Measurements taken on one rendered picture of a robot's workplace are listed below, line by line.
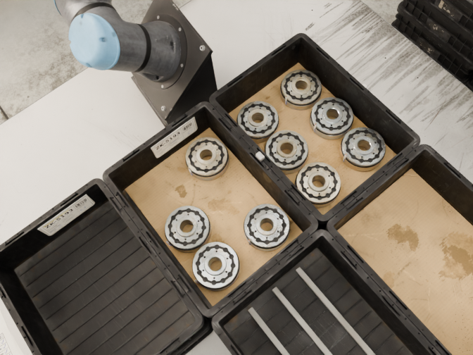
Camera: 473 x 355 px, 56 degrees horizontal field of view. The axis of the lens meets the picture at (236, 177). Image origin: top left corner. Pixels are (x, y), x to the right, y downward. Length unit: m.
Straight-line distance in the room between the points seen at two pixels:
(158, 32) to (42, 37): 1.55
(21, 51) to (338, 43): 1.73
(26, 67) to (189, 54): 1.53
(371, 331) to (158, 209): 0.54
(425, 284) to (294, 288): 0.28
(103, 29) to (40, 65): 1.50
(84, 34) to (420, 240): 0.87
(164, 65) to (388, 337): 0.80
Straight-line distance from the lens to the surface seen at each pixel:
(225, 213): 1.05
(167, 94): 1.20
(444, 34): 1.95
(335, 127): 1.11
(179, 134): 1.07
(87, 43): 1.08
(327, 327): 1.01
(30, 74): 2.53
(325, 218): 0.95
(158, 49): 1.14
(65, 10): 1.17
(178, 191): 1.08
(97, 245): 1.10
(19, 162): 1.42
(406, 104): 1.37
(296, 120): 1.15
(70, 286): 1.10
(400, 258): 1.06
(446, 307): 1.07
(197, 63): 1.13
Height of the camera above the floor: 1.83
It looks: 68 degrees down
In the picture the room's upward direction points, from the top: 9 degrees counter-clockwise
